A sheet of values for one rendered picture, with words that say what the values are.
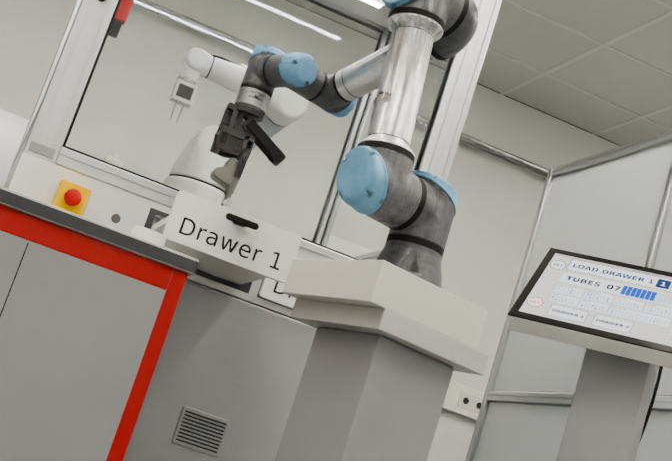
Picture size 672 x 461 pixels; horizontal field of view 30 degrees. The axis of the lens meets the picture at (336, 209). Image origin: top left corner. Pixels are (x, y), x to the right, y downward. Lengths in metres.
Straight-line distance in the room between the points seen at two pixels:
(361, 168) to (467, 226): 4.44
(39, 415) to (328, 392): 0.53
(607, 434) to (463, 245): 3.78
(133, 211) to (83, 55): 0.39
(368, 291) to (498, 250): 4.61
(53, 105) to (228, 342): 0.70
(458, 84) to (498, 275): 3.60
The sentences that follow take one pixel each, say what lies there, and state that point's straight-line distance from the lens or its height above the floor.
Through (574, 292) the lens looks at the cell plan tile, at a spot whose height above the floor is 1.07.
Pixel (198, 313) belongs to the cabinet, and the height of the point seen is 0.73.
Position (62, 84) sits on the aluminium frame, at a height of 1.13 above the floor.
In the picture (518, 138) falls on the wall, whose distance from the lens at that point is 6.97.
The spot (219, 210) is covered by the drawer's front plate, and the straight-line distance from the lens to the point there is 2.67.
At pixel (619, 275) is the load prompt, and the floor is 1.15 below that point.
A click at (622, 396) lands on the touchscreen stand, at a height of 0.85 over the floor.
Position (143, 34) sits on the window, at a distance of 3.09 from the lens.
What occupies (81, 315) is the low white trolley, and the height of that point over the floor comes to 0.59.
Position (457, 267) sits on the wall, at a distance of 6.71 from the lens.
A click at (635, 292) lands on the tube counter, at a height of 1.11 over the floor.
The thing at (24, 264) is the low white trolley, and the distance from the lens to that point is 2.35.
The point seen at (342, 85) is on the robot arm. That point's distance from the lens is 2.79.
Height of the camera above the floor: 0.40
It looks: 13 degrees up
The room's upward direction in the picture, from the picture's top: 18 degrees clockwise
